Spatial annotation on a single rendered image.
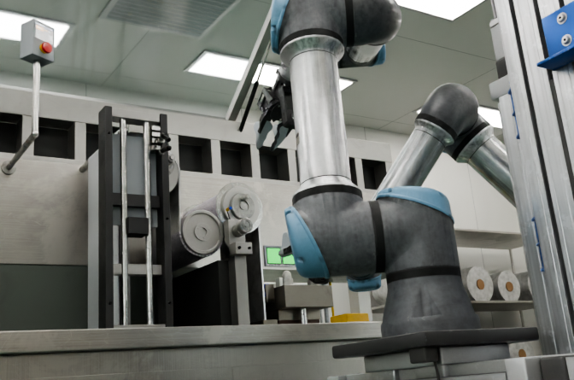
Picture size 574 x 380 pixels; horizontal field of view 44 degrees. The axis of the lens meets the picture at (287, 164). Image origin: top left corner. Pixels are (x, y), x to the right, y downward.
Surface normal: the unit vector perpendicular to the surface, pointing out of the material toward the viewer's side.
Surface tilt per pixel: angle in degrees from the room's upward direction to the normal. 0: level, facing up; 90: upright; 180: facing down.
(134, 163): 90
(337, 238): 99
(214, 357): 90
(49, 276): 90
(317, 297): 90
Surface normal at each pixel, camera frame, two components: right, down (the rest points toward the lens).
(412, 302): -0.48, -0.50
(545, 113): -0.85, -0.09
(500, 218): 0.53, -0.29
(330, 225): -0.04, -0.39
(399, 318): -0.73, -0.43
